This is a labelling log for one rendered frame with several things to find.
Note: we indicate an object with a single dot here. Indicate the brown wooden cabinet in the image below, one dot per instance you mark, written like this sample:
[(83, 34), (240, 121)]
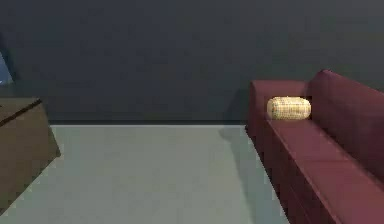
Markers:
[(23, 146)]

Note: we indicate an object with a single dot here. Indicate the yellow checked roll cushion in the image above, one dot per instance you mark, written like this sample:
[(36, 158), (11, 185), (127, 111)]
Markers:
[(288, 108)]

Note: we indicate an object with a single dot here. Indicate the dark red sofa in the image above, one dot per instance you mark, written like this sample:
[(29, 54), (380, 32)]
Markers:
[(326, 160)]

